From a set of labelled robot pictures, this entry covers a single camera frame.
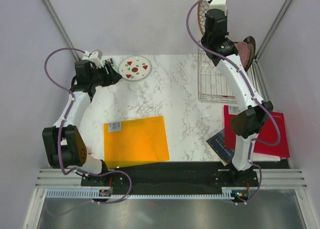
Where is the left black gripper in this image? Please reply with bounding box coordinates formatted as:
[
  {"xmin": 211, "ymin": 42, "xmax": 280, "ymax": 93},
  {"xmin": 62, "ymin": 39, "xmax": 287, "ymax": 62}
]
[{"xmin": 89, "ymin": 62, "xmax": 122, "ymax": 87}]

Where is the pink polka dot plate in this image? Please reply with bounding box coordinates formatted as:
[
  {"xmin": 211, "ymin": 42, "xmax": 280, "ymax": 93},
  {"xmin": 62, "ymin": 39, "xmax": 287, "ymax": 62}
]
[{"xmin": 236, "ymin": 41, "xmax": 251, "ymax": 71}]

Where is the dark rim beige plate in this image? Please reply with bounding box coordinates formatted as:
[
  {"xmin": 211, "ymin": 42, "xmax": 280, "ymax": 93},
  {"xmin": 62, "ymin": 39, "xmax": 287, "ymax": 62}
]
[{"xmin": 243, "ymin": 35, "xmax": 256, "ymax": 72}]

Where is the brown rim floral plate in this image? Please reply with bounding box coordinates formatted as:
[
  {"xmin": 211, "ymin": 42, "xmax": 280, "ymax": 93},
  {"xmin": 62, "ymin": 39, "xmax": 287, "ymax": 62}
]
[{"xmin": 197, "ymin": 0, "xmax": 210, "ymax": 35}]

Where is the metal wire dish rack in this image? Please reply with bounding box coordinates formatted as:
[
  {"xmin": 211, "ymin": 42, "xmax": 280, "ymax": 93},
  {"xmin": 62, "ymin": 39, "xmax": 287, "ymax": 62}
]
[{"xmin": 196, "ymin": 39, "xmax": 260, "ymax": 103}]

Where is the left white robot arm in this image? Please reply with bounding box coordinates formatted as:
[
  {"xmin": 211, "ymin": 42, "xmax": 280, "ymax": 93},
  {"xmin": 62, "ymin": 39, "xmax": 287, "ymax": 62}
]
[{"xmin": 42, "ymin": 58, "xmax": 122, "ymax": 186}]

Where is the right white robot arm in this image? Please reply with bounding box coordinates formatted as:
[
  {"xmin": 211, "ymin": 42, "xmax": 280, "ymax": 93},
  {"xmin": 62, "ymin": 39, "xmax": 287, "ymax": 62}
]
[{"xmin": 201, "ymin": 9, "xmax": 274, "ymax": 186}]

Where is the teal book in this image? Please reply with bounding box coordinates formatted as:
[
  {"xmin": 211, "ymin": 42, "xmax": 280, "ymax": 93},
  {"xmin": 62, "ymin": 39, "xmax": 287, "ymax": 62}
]
[{"xmin": 103, "ymin": 57, "xmax": 119, "ymax": 73}]

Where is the white watermelon pattern plate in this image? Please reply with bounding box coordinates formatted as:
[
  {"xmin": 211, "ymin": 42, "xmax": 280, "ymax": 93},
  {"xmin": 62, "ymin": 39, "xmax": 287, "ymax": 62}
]
[{"xmin": 118, "ymin": 55, "xmax": 152, "ymax": 82}]

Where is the orange translucent plastic sheet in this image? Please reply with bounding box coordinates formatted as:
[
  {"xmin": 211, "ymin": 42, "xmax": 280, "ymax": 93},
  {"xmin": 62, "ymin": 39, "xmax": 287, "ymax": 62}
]
[{"xmin": 103, "ymin": 115, "xmax": 170, "ymax": 169}]

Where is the dark blue book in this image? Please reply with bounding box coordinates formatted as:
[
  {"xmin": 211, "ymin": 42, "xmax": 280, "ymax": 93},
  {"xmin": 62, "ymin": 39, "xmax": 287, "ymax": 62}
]
[{"xmin": 206, "ymin": 129, "xmax": 235, "ymax": 166}]

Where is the red translucent plastic sheet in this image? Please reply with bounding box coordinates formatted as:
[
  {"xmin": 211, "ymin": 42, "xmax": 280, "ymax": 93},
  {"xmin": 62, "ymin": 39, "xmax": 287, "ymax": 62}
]
[{"xmin": 223, "ymin": 104, "xmax": 291, "ymax": 159}]

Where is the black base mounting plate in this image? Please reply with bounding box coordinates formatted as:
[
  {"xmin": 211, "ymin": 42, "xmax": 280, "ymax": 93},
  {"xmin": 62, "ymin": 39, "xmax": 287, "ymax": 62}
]
[{"xmin": 81, "ymin": 162, "xmax": 259, "ymax": 195}]

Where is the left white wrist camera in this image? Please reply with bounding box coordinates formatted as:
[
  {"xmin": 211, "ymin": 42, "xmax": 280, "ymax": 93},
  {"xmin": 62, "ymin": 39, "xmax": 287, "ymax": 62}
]
[{"xmin": 82, "ymin": 50, "xmax": 104, "ymax": 68}]

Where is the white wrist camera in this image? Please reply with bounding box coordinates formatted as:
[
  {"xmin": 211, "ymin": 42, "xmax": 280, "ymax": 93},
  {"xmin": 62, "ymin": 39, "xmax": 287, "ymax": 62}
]
[
  {"xmin": 82, "ymin": 50, "xmax": 104, "ymax": 68},
  {"xmin": 206, "ymin": 0, "xmax": 228, "ymax": 16}
]

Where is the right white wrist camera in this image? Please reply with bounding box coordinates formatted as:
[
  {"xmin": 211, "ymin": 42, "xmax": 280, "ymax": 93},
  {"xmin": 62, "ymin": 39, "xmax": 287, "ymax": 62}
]
[{"xmin": 206, "ymin": 0, "xmax": 228, "ymax": 16}]

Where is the right aluminium frame post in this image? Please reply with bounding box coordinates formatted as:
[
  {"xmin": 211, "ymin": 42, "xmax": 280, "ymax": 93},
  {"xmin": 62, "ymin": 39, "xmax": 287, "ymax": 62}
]
[{"xmin": 255, "ymin": 0, "xmax": 294, "ymax": 61}]

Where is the aluminium frame post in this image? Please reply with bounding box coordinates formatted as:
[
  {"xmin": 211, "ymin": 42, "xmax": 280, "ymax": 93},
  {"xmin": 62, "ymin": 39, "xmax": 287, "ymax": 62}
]
[
  {"xmin": 255, "ymin": 0, "xmax": 294, "ymax": 61},
  {"xmin": 40, "ymin": 0, "xmax": 74, "ymax": 48}
]

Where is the left aluminium frame post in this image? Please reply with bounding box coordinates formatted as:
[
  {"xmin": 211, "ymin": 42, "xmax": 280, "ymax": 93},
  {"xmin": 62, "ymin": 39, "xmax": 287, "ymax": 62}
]
[{"xmin": 40, "ymin": 0, "xmax": 74, "ymax": 48}]

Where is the aluminium front rail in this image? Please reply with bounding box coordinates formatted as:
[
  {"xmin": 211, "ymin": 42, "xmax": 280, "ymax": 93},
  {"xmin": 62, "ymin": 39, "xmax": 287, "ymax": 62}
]
[{"xmin": 35, "ymin": 169, "xmax": 307, "ymax": 189}]

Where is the white slotted cable duct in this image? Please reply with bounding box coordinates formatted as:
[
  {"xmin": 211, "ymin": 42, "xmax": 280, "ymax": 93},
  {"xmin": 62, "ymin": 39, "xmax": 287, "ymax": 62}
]
[{"xmin": 45, "ymin": 188, "xmax": 239, "ymax": 200}]

